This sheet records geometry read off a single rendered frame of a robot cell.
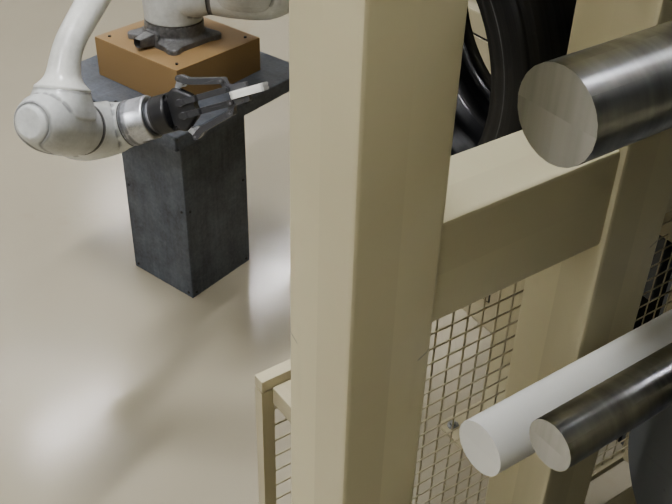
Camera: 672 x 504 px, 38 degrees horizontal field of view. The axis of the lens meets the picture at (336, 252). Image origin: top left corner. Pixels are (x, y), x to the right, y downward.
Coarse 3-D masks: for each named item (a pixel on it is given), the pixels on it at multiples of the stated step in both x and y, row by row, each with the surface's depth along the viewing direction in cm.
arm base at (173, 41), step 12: (144, 24) 250; (132, 36) 252; (144, 36) 246; (156, 36) 246; (168, 36) 246; (180, 36) 247; (192, 36) 249; (204, 36) 252; (216, 36) 254; (168, 48) 245; (180, 48) 245
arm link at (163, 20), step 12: (144, 0) 244; (156, 0) 241; (168, 0) 241; (180, 0) 241; (192, 0) 241; (204, 0) 240; (144, 12) 248; (156, 12) 243; (168, 12) 243; (180, 12) 243; (192, 12) 243; (204, 12) 244; (156, 24) 246; (168, 24) 245; (180, 24) 245; (192, 24) 247
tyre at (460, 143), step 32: (480, 0) 132; (512, 0) 128; (544, 0) 127; (576, 0) 128; (512, 32) 129; (544, 32) 128; (480, 64) 183; (512, 64) 131; (480, 96) 183; (512, 96) 133; (480, 128) 183; (512, 128) 136
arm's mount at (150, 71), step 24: (216, 24) 264; (96, 48) 254; (120, 48) 248; (144, 48) 248; (192, 48) 249; (216, 48) 250; (240, 48) 253; (120, 72) 252; (144, 72) 246; (168, 72) 240; (192, 72) 242; (216, 72) 249; (240, 72) 257
